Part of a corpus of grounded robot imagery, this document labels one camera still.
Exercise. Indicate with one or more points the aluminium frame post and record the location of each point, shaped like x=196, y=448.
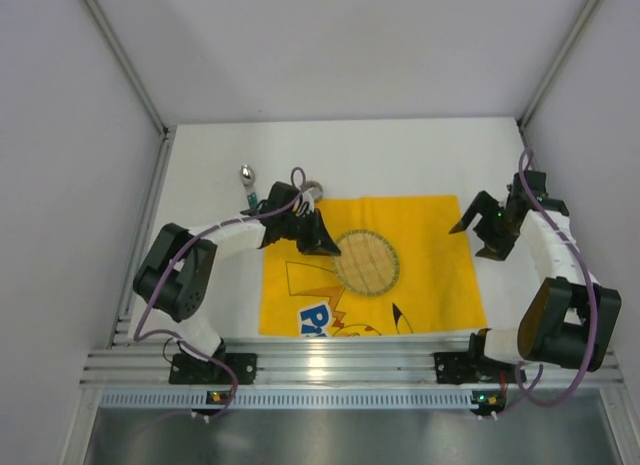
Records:
x=116, y=49
x=560, y=58

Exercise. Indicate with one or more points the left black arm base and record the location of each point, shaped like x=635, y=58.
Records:
x=187, y=370

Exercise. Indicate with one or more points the yellow cartoon print cloth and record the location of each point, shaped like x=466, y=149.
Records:
x=437, y=289

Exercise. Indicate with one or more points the right aluminium frame post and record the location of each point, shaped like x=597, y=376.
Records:
x=560, y=58

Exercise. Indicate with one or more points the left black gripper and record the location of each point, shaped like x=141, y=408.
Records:
x=308, y=225

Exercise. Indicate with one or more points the round woven bamboo plate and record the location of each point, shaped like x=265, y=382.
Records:
x=368, y=265

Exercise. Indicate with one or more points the speckled ceramic cup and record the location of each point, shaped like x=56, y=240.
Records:
x=314, y=188

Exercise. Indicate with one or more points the aluminium front rail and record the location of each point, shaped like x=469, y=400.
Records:
x=393, y=361

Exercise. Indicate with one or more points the perforated metal cable duct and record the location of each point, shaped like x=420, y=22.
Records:
x=313, y=399

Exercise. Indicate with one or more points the green handled spoon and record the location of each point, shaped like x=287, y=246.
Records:
x=247, y=177

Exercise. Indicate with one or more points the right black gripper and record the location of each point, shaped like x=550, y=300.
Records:
x=490, y=230

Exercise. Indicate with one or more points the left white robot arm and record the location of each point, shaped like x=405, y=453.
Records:
x=174, y=275

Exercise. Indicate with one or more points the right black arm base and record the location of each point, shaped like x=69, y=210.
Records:
x=458, y=368

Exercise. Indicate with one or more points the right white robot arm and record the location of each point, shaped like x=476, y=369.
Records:
x=571, y=317

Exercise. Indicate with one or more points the left aluminium frame post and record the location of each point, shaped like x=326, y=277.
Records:
x=116, y=49

